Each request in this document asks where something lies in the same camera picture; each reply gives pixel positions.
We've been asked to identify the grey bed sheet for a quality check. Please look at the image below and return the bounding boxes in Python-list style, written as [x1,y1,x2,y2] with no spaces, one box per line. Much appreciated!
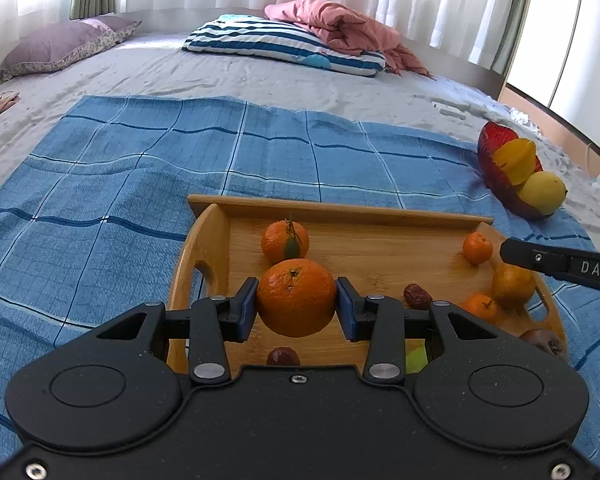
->
[0,32,600,251]

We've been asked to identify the blue checked blanket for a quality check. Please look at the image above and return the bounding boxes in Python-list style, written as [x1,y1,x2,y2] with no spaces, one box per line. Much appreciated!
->
[0,96,593,463]

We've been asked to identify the small mandarin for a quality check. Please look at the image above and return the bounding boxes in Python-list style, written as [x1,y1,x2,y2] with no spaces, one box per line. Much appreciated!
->
[462,232,493,266]

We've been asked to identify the medium mandarin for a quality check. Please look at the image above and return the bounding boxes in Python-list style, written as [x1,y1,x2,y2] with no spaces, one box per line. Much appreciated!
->
[460,294,502,324]

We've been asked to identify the red jujube date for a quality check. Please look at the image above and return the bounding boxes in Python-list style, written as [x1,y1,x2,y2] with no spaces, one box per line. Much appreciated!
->
[403,283,434,310]
[266,347,301,366]

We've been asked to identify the yellow mango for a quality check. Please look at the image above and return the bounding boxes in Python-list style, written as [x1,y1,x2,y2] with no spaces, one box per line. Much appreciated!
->
[517,171,568,216]

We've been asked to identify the blue white striped pillow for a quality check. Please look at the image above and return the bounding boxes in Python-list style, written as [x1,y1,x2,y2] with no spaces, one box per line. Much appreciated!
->
[182,14,386,77]

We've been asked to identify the yellow-orange citrus on tray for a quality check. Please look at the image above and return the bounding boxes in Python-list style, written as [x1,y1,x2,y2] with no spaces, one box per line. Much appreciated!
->
[491,263,535,309]

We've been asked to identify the purple pillow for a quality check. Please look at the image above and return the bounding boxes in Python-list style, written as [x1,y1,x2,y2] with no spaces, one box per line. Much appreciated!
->
[0,14,142,80]

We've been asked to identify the front green apple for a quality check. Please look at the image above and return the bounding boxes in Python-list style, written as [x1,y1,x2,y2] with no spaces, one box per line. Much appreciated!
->
[405,339,428,374]

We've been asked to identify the dark purple round fruit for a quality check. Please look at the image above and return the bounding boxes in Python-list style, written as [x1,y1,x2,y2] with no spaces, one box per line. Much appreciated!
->
[519,328,568,362]

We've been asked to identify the right green drape curtain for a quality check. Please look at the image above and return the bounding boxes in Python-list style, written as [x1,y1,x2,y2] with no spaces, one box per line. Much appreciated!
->
[490,0,530,76]

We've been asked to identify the wooden serving tray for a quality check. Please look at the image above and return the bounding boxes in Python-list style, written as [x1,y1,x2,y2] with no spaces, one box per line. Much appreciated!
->
[168,194,567,377]

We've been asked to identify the red glass fruit bowl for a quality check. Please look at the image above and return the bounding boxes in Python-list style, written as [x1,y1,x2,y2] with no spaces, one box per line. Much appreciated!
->
[477,122,546,220]

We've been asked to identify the leafy mandarin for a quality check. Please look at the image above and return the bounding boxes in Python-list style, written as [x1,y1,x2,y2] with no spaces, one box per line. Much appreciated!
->
[261,219,310,264]

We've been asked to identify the pink crumpled quilt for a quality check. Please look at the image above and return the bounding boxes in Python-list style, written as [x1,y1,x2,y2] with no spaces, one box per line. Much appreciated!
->
[264,0,431,77]

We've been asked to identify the large orange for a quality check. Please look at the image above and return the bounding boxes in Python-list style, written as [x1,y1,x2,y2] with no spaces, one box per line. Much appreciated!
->
[257,258,337,338]

